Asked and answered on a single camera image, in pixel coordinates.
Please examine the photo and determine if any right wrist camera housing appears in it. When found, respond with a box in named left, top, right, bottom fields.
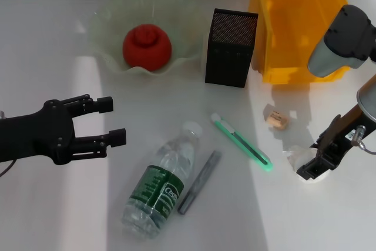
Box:
left=306, top=4, right=376, bottom=79

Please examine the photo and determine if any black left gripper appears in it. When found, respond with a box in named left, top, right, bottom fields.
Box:
left=0, top=93, right=127, bottom=166

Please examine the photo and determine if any clear green-label water bottle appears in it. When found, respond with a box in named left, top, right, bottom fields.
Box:
left=121, top=121, right=204, bottom=239

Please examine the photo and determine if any black mesh pen holder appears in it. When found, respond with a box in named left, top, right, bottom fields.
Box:
left=204, top=8, right=259, bottom=89

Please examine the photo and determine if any wrist cable with plug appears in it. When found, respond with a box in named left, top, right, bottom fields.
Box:
left=350, top=125, right=376, bottom=155
left=0, top=110, right=16, bottom=178

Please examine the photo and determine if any left wrist cable with plug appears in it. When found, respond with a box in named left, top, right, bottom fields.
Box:
left=0, top=110, right=16, bottom=178

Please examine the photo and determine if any white paper ball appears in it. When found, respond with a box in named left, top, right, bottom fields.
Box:
left=282, top=145, right=330, bottom=186

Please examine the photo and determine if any green wavy glass fruit plate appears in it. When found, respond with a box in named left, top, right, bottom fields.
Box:
left=89, top=0, right=204, bottom=77

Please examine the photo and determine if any grey marker pen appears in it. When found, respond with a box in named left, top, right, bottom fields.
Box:
left=177, top=150, right=223, bottom=216

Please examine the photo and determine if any red-orange toy orange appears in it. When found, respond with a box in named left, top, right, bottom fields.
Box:
left=122, top=24, right=173, bottom=72

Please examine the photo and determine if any right wrist cable with plug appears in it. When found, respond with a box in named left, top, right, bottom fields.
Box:
left=350, top=125, right=376, bottom=155

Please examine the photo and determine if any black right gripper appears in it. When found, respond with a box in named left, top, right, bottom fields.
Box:
left=296, top=103, right=368, bottom=182

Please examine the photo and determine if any beige eraser with sleeve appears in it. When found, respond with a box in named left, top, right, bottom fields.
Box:
left=263, top=103, right=290, bottom=130

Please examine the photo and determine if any green utility knife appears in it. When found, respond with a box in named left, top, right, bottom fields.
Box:
left=210, top=112, right=274, bottom=173

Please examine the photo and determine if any yellow plastic bin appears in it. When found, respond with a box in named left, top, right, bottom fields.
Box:
left=248, top=0, right=353, bottom=84

